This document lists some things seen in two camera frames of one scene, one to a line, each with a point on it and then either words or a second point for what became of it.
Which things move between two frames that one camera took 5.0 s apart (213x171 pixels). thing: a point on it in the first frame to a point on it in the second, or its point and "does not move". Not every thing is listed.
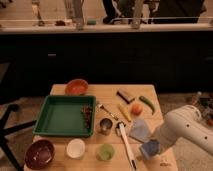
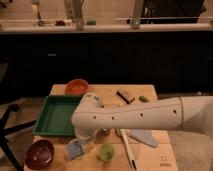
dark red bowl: x=39 y=154 does not move
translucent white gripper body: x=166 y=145 to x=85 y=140
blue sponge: x=150 y=148 to x=74 y=149
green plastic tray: x=67 y=116 does not move
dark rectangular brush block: x=125 y=97 does not move
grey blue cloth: x=139 y=130 does not move
